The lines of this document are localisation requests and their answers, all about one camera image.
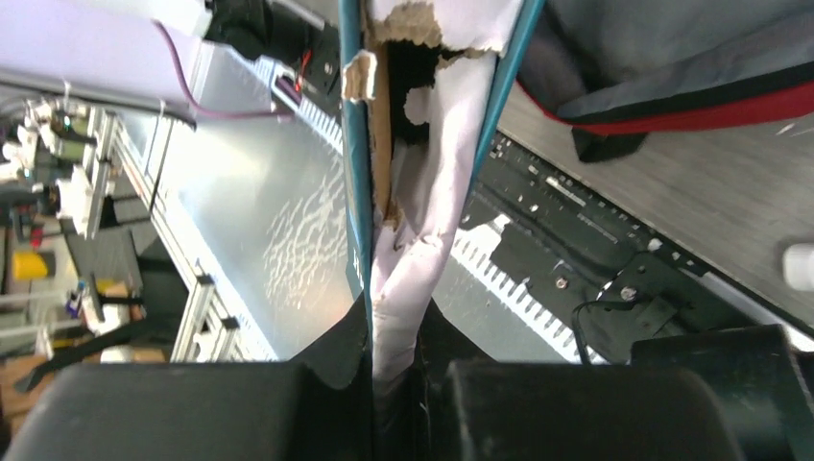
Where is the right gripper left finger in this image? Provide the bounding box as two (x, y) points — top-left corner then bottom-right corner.
(6, 300), (371, 460)

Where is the silver white clothes rack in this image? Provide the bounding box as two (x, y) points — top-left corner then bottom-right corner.
(782, 243), (813, 291)

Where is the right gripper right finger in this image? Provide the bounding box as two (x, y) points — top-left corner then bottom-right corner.
(413, 299), (745, 461)

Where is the teal Humor book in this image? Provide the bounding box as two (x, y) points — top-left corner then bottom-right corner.
(338, 1), (542, 394)

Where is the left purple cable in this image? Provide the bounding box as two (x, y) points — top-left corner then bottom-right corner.
(152, 18), (295, 122)

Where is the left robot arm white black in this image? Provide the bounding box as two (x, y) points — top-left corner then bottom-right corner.
(90, 0), (310, 63)

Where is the red backpack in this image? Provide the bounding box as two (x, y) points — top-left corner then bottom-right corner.
(516, 1), (813, 163)

